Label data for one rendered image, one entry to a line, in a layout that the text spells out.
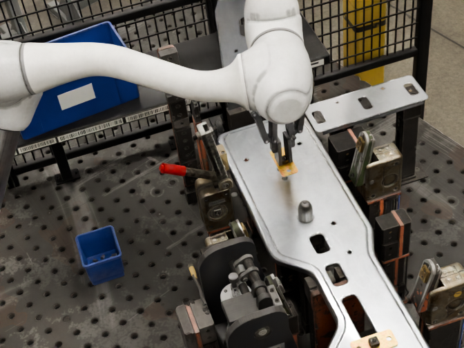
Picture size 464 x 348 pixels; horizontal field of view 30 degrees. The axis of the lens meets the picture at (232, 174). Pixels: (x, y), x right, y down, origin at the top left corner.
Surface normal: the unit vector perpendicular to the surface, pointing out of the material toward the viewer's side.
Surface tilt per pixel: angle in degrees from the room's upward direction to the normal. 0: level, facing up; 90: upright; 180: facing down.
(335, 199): 0
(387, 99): 0
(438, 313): 90
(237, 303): 0
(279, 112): 89
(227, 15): 90
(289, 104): 90
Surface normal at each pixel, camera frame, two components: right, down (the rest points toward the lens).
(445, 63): -0.10, -0.69
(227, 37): 0.32, 0.66
